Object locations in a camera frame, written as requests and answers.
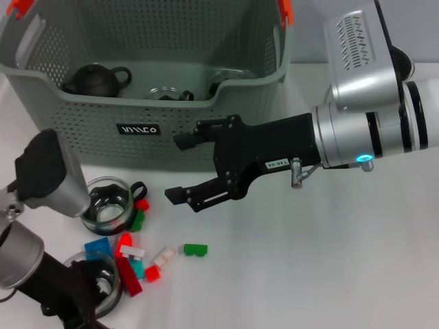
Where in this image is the orange bin handle clip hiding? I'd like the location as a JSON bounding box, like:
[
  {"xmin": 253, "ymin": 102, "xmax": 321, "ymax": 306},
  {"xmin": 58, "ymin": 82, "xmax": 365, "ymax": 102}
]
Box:
[
  {"xmin": 5, "ymin": 0, "xmax": 35, "ymax": 18},
  {"xmin": 276, "ymin": 0, "xmax": 295, "ymax": 28}
]

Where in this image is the teal toy brick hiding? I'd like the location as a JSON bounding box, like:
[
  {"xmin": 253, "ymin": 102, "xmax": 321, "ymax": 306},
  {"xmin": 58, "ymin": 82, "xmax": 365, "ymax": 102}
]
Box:
[{"xmin": 129, "ymin": 258, "xmax": 147, "ymax": 280}]

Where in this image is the white toy brick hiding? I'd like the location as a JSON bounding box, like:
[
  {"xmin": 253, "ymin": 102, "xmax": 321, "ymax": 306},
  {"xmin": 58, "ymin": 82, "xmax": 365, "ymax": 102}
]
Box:
[{"xmin": 119, "ymin": 245, "xmax": 145, "ymax": 260}]

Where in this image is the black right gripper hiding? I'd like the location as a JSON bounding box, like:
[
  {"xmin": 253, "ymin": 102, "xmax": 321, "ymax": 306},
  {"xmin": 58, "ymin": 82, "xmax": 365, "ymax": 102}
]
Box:
[{"xmin": 164, "ymin": 112, "xmax": 325, "ymax": 214}]

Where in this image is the silver vented left wrist box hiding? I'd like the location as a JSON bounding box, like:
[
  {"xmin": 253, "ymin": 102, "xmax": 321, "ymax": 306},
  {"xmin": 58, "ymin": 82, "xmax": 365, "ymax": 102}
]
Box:
[{"xmin": 14, "ymin": 128, "xmax": 91, "ymax": 219}]

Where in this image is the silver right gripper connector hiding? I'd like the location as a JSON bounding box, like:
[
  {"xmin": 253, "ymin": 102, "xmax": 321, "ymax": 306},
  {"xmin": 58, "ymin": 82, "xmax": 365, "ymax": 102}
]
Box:
[{"xmin": 289, "ymin": 157, "xmax": 323, "ymax": 190}]

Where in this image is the glass teacup black sleeve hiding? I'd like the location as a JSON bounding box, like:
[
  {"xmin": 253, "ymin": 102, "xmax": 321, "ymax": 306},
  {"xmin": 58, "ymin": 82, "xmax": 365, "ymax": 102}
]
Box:
[
  {"xmin": 80, "ymin": 175, "xmax": 148, "ymax": 237},
  {"xmin": 63, "ymin": 251, "xmax": 123, "ymax": 318},
  {"xmin": 143, "ymin": 86, "xmax": 195, "ymax": 101},
  {"xmin": 207, "ymin": 70, "xmax": 254, "ymax": 99}
]

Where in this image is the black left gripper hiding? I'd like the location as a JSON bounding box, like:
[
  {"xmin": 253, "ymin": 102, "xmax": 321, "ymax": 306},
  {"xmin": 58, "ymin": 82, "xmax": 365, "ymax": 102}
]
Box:
[{"xmin": 16, "ymin": 252, "xmax": 116, "ymax": 329}]

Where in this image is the grey-green perforated storage bin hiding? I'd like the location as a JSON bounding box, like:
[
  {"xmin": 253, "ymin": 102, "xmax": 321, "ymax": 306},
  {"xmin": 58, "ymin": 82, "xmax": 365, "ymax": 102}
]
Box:
[{"xmin": 0, "ymin": 0, "xmax": 296, "ymax": 172}]

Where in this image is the orange-red toy brick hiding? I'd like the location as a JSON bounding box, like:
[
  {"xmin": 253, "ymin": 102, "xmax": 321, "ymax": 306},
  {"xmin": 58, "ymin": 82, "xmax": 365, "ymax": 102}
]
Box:
[{"xmin": 115, "ymin": 232, "xmax": 134, "ymax": 258}]

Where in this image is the silver vented right wrist box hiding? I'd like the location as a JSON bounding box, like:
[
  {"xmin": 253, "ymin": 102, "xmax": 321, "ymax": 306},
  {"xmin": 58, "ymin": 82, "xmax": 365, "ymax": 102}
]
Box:
[{"xmin": 324, "ymin": 0, "xmax": 414, "ymax": 112}]

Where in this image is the blue flat toy plate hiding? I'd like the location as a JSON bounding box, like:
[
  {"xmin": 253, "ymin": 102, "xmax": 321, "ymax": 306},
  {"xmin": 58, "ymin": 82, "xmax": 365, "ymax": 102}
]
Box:
[{"xmin": 84, "ymin": 236, "xmax": 114, "ymax": 261}]

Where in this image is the green toy brick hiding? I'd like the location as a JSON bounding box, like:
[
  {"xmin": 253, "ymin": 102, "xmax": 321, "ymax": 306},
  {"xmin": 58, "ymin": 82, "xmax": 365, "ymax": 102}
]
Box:
[
  {"xmin": 128, "ymin": 209, "xmax": 145, "ymax": 232},
  {"xmin": 178, "ymin": 243, "xmax": 209, "ymax": 258}
]

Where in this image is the dark red long brick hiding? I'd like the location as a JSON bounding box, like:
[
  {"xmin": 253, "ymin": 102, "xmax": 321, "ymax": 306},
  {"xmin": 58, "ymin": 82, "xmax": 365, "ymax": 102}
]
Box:
[{"xmin": 116, "ymin": 256, "xmax": 143, "ymax": 296}]

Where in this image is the beige translucent toy brick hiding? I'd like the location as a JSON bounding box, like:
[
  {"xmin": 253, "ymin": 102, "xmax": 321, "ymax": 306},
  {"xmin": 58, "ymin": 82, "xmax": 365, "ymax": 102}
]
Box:
[{"xmin": 153, "ymin": 246, "xmax": 180, "ymax": 270}]

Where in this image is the silver vented wrist box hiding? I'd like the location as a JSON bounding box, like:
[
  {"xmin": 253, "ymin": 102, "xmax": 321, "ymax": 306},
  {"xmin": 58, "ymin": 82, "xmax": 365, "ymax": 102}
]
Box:
[
  {"xmin": 14, "ymin": 128, "xmax": 91, "ymax": 219},
  {"xmin": 324, "ymin": 0, "xmax": 414, "ymax": 112}
]

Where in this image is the black clay teapot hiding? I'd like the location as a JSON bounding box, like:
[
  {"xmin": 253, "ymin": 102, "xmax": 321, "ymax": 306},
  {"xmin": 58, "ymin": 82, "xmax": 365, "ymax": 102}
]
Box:
[{"xmin": 61, "ymin": 64, "xmax": 134, "ymax": 98}]

